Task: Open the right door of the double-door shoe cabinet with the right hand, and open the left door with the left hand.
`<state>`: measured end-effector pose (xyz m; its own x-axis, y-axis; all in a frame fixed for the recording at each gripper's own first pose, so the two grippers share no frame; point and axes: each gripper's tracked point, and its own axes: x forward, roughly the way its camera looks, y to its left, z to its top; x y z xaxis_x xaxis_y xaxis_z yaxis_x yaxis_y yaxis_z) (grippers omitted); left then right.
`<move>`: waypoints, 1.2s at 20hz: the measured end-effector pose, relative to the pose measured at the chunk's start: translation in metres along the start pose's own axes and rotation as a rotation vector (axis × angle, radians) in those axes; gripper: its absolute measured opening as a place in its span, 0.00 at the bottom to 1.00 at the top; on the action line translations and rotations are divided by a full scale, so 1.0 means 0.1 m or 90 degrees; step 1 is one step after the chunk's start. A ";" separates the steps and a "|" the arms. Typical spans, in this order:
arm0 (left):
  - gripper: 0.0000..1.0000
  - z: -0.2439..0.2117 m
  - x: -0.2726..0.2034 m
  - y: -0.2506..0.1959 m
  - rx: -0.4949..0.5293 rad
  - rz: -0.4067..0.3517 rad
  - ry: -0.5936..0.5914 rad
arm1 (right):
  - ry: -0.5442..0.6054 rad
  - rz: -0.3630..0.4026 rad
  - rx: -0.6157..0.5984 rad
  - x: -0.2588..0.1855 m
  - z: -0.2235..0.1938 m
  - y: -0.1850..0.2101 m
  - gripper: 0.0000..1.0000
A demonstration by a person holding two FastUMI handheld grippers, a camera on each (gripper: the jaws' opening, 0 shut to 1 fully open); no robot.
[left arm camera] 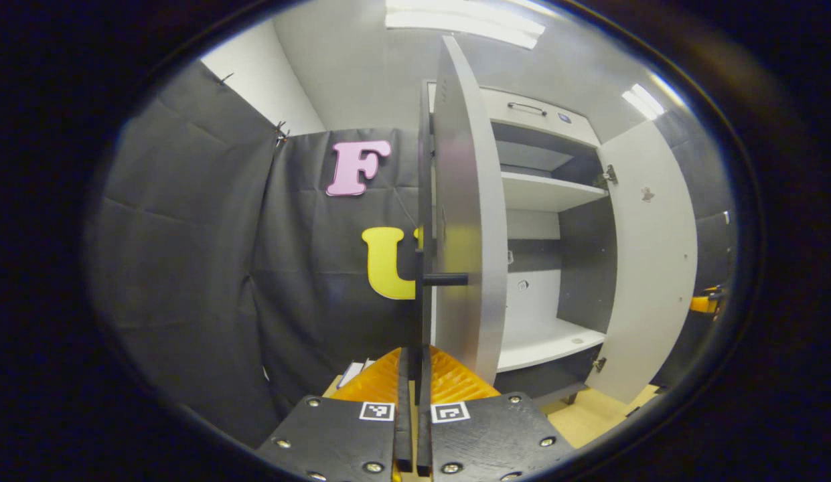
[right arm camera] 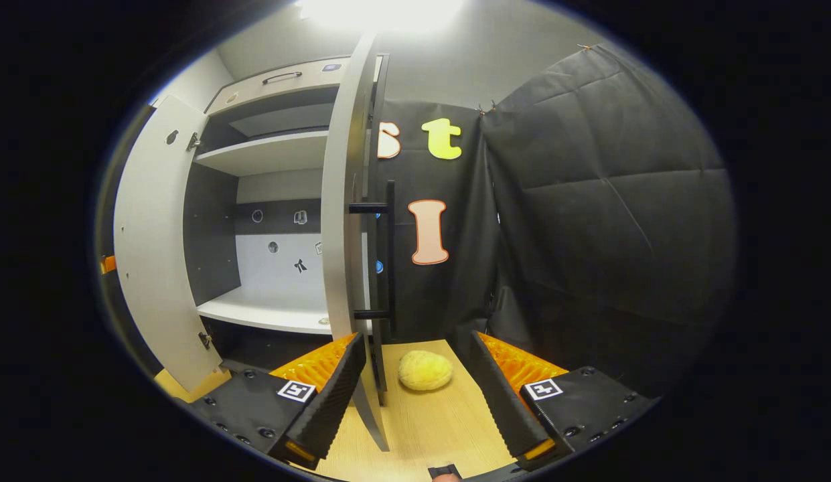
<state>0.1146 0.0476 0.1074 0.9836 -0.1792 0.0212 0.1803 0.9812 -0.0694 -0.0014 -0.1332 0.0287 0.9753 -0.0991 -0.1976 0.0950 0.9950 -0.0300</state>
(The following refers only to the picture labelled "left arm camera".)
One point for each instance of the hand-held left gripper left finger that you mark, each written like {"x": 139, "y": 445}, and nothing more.
{"x": 403, "y": 428}

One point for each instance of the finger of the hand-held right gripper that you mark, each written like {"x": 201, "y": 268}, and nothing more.
{"x": 702, "y": 304}

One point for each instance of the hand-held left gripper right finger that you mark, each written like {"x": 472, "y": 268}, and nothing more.
{"x": 424, "y": 428}

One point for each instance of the grey shoe cabinet door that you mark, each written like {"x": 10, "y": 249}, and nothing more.
{"x": 649, "y": 268}
{"x": 469, "y": 201}

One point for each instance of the grey double-door shoe cabinet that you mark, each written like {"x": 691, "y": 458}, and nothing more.
{"x": 542, "y": 191}

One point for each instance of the grey cabinet drawer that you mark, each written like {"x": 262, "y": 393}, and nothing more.
{"x": 562, "y": 130}

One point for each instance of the ceiling light panel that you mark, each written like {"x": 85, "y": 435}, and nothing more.
{"x": 643, "y": 102}
{"x": 462, "y": 20}

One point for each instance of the black backdrop cloth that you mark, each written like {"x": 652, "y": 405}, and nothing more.
{"x": 187, "y": 234}

